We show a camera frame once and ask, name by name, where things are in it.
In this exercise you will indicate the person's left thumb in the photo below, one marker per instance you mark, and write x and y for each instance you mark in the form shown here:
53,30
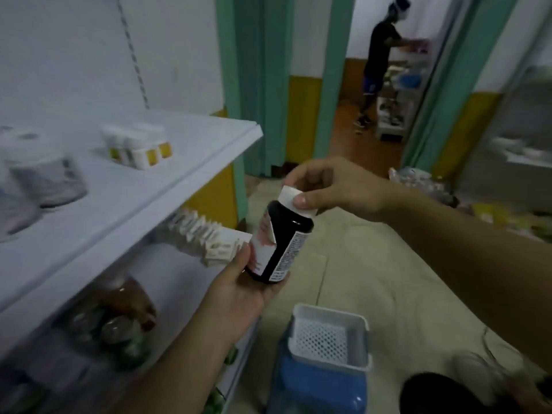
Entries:
242,262

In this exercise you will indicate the dark brown bottle white cap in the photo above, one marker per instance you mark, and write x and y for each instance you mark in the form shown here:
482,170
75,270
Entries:
284,237

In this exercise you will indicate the white round tub grey print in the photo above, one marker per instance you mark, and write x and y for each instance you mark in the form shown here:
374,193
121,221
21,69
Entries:
49,178

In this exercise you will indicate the amber glass jar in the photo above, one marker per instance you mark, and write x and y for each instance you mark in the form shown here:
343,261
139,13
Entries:
129,299

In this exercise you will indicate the green curtain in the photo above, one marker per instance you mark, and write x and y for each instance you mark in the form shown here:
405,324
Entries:
453,81
263,81

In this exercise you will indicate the green packet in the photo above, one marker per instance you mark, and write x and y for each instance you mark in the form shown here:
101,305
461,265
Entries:
231,355
214,401

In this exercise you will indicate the green tin can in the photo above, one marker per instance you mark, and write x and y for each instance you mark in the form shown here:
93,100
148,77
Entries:
125,340
86,323

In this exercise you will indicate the blue plastic stool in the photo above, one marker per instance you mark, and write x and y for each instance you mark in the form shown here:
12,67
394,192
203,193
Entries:
319,388

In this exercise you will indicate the person's black trouser leg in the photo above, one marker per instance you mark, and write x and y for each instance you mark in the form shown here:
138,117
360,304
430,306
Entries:
440,394

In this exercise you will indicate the pile of clear packets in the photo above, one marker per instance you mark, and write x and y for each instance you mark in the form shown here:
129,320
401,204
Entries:
420,183

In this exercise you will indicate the pile of yellow packets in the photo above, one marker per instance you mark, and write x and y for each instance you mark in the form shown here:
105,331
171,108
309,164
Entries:
509,217

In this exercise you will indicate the white metal shelf unit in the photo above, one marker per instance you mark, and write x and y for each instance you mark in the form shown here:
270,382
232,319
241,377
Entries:
142,198

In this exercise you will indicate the white shelf with goods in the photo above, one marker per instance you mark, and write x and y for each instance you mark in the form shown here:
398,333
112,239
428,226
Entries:
401,94

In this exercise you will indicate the person's left hand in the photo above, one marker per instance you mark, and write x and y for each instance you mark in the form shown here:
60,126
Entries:
235,303

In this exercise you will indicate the person's left forearm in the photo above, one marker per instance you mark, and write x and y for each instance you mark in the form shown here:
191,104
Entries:
185,362

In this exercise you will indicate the person's right thumb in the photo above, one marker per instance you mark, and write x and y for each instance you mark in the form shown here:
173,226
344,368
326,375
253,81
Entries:
315,200

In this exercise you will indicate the small white bottle yellow label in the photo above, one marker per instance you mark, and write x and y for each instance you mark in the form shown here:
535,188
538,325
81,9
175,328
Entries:
112,144
126,149
160,141
144,158

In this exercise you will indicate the person's right hand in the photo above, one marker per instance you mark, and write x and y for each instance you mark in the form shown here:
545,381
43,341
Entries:
345,189

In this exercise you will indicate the row of small white boxes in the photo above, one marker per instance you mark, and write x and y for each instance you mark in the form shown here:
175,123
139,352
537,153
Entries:
196,237

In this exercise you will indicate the white plastic mesh basket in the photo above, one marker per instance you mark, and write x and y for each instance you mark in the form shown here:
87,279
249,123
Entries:
327,338

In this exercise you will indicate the person's right forearm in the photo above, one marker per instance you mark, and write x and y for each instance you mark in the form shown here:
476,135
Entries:
474,262

